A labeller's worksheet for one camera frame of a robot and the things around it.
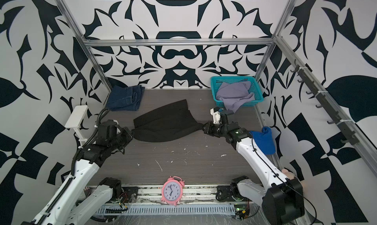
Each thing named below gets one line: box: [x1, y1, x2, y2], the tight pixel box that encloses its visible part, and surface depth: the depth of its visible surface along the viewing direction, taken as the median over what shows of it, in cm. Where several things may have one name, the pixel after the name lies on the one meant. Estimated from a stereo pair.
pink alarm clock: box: [161, 175, 186, 206], surface depth 75 cm
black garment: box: [131, 99, 203, 142], surface depth 104 cm
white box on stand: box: [64, 105, 89, 149], surface depth 78 cm
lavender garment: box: [215, 81, 255, 114], surface depth 117 cm
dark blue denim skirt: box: [106, 84, 146, 112], surface depth 113 cm
